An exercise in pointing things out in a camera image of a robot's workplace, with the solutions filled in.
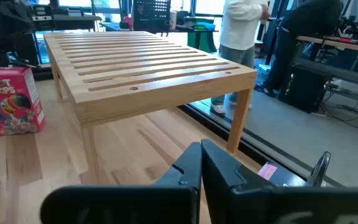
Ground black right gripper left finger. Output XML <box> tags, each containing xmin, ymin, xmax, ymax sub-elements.
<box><xmin>40</xmin><ymin>141</ymin><xmax>203</xmax><ymax>224</ymax></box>

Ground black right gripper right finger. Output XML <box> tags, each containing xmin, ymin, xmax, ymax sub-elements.
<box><xmin>201</xmin><ymin>138</ymin><xmax>358</xmax><ymax>224</ymax></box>

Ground red Froot Loops cereal box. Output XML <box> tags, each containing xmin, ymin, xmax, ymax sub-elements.
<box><xmin>0</xmin><ymin>66</ymin><xmax>47</xmax><ymax>137</ymax></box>

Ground wooden slatted shelf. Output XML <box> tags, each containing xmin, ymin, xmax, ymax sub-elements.
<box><xmin>43</xmin><ymin>30</ymin><xmax>259</xmax><ymax>186</ymax></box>

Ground black clamp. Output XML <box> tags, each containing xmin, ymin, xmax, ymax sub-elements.
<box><xmin>306</xmin><ymin>151</ymin><xmax>332</xmax><ymax>187</ymax></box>

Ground black computer tower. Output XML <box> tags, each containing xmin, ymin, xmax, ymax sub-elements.
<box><xmin>278</xmin><ymin>63</ymin><xmax>334</xmax><ymax>114</ymax></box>

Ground green stand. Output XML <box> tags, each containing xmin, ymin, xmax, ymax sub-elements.
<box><xmin>186</xmin><ymin>30</ymin><xmax>218</xmax><ymax>54</ymax></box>

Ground person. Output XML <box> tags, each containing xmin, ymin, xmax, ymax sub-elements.
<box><xmin>209</xmin><ymin>0</ymin><xmax>270</xmax><ymax>116</ymax></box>

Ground black perforated panel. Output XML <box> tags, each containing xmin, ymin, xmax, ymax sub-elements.
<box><xmin>132</xmin><ymin>0</ymin><xmax>172</xmax><ymax>34</ymax></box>

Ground wooden desk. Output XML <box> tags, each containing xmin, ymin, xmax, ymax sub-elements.
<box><xmin>295</xmin><ymin>35</ymin><xmax>358</xmax><ymax>55</ymax></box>

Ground person's black shoes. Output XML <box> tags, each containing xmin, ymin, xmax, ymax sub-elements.
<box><xmin>255</xmin><ymin>0</ymin><xmax>344</xmax><ymax>98</ymax></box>

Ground black aluminium table frame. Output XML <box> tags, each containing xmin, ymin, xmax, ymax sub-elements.
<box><xmin>178</xmin><ymin>103</ymin><xmax>346</xmax><ymax>189</ymax></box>

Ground black floor cables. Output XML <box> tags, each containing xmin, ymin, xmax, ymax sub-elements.
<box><xmin>318</xmin><ymin>79</ymin><xmax>358</xmax><ymax>136</ymax></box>

